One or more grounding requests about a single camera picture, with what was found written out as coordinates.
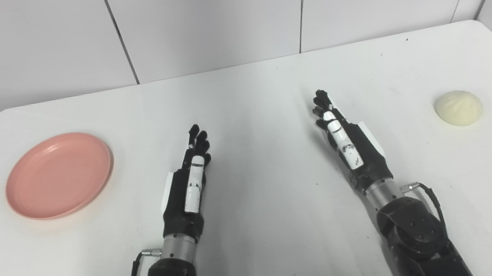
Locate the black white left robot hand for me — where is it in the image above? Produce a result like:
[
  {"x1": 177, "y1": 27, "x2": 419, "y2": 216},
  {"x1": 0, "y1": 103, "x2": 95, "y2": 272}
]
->
[{"x1": 146, "y1": 122, "x2": 227, "y2": 247}]

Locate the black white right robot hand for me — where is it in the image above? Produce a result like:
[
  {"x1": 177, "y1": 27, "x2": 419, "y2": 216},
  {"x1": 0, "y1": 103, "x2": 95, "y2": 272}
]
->
[{"x1": 309, "y1": 80, "x2": 396, "y2": 202}]

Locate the cream steamed bun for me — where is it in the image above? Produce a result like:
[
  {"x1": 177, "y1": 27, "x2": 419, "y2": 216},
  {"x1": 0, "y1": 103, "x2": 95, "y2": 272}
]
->
[{"x1": 432, "y1": 86, "x2": 486, "y2": 130}]

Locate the pink round plate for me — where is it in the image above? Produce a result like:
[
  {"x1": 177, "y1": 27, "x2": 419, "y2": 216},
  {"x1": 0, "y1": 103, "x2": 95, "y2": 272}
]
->
[{"x1": 0, "y1": 126, "x2": 122, "y2": 227}]

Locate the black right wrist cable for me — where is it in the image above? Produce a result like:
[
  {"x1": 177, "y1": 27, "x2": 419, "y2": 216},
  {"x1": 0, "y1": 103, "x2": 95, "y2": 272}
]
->
[{"x1": 400, "y1": 179, "x2": 450, "y2": 251}]

